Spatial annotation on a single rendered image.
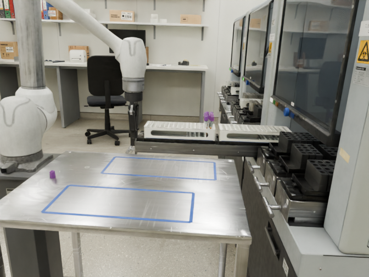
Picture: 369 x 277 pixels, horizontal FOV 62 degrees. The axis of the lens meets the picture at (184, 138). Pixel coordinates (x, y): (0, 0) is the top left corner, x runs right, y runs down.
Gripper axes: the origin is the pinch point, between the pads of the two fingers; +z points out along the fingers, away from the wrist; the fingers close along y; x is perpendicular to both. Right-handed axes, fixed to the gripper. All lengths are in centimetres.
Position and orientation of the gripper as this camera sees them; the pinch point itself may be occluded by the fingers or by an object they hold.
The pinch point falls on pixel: (134, 137)
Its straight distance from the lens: 134.7
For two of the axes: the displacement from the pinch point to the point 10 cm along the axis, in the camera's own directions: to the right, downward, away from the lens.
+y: 0.4, -2.9, 9.6
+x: -10.0, -0.4, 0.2
